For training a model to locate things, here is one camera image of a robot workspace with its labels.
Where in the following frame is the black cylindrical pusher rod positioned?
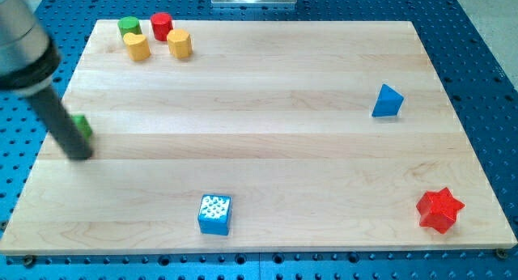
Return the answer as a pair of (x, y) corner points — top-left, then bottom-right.
(26, 86), (93, 160)

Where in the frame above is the green star block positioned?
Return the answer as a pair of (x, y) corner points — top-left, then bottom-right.
(71, 114), (93, 141)

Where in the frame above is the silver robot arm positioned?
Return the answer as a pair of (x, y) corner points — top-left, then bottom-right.
(1, 0), (92, 160)

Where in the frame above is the yellow heart block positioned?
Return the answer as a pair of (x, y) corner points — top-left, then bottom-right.
(123, 32), (151, 62)

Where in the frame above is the red star block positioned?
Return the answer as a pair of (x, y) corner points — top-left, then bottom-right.
(416, 187), (465, 234)

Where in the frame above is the green cylinder block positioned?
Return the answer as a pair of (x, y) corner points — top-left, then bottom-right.
(117, 16), (142, 37)

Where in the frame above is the red cylinder block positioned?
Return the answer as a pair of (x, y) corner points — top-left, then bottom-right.
(150, 12), (173, 41)

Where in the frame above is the yellow hexagon block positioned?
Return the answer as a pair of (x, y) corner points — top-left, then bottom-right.
(167, 29), (193, 59)

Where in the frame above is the blue cube block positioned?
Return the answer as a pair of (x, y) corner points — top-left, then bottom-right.
(197, 194), (232, 235)

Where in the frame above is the wooden board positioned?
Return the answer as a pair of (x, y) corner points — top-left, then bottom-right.
(1, 19), (516, 255)

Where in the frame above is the blue triangle block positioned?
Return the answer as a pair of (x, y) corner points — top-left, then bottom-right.
(372, 84), (404, 117)

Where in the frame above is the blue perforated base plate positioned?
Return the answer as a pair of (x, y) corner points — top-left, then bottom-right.
(1, 0), (517, 279)

